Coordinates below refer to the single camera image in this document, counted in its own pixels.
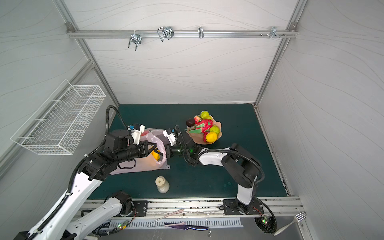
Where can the dark purple fruit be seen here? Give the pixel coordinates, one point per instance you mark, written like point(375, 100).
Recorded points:
point(190, 122)

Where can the small beige bottle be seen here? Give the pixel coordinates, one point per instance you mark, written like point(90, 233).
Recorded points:
point(162, 184)

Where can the pink clear tongs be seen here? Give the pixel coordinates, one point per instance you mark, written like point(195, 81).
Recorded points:
point(150, 224)

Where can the left metal hook clamp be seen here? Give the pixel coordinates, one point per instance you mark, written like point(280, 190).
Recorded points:
point(135, 40)

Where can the tan fruit plate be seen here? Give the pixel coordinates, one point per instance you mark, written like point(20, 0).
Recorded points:
point(198, 138)

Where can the white wire basket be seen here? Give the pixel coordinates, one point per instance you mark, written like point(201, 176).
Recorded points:
point(58, 125)

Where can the right metal bracket clamp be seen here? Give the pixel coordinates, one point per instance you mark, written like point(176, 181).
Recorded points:
point(273, 34)

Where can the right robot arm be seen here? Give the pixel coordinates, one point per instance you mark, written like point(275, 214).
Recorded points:
point(244, 168)

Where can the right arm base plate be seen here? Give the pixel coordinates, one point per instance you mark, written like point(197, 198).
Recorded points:
point(235, 207)

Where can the metal crossbar rail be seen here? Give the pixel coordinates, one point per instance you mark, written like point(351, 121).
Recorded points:
point(179, 34)

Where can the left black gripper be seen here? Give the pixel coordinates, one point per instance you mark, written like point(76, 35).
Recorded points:
point(144, 150)

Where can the red dragon fruit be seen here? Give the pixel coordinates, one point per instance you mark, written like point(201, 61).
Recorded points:
point(201, 127)

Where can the metal hook clamp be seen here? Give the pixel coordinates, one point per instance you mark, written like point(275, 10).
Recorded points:
point(165, 32)
point(135, 40)

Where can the right silver fork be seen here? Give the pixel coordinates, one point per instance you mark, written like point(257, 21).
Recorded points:
point(297, 218)

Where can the yellow lemon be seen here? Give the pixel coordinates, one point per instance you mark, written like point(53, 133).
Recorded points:
point(211, 137)

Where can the green apple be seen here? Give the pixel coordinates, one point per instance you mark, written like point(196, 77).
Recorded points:
point(215, 129)

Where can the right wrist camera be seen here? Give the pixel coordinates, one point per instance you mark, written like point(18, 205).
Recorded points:
point(170, 135)

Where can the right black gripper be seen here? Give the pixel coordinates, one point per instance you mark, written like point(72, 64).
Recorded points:
point(174, 147)

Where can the purple handled knife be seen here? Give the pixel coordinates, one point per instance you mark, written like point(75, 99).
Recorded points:
point(185, 226)

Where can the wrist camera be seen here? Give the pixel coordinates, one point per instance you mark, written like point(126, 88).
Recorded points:
point(136, 132)
point(170, 135)

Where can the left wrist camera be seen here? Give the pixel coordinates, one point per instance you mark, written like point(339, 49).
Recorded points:
point(136, 132)

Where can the green fruit at back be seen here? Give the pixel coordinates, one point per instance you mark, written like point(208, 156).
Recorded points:
point(205, 115)

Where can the small metal ring clamp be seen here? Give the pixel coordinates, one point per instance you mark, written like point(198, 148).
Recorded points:
point(200, 32)

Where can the yellow banana bunch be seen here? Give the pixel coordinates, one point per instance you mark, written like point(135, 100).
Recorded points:
point(156, 156)

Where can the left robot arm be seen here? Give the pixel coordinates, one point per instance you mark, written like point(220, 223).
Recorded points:
point(91, 171)

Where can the middle metal hook clamp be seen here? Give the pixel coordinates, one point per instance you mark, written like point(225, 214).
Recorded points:
point(165, 32)

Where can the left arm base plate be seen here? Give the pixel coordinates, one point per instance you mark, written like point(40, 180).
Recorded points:
point(134, 208)

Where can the peach with leaf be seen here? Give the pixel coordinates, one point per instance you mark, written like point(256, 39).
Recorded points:
point(197, 119)

